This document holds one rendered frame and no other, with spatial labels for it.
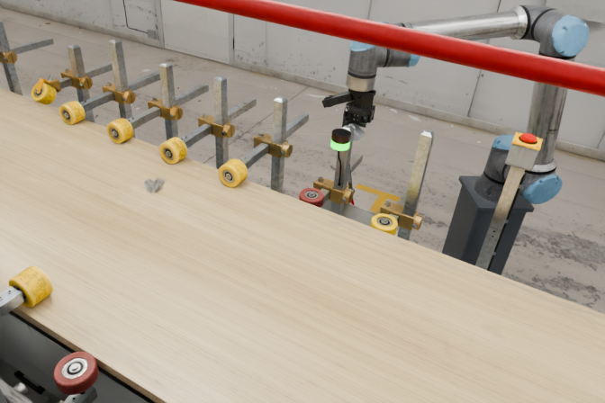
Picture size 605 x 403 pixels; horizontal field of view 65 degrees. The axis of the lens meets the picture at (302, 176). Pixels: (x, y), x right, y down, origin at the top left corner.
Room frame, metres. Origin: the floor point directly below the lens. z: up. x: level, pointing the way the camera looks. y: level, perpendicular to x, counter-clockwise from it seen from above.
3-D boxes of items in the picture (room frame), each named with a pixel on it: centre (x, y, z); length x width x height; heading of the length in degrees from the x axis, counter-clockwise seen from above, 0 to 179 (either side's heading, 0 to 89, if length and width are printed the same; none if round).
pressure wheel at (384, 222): (1.15, -0.26, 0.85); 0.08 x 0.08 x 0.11
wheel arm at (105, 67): (2.02, 0.98, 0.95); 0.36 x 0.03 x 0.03; 154
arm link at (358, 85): (1.44, -0.16, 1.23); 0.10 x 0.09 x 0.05; 154
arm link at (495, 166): (1.82, -0.89, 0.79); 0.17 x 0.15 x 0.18; 16
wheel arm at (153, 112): (1.74, 0.57, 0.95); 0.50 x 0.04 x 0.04; 154
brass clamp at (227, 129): (1.60, 0.34, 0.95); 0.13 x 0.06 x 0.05; 64
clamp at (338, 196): (1.37, -0.11, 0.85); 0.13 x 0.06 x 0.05; 64
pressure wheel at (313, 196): (1.26, -0.03, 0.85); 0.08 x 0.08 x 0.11
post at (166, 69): (1.70, 0.54, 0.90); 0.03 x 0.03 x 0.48; 64
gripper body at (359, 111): (1.43, -0.17, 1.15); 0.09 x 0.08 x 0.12; 64
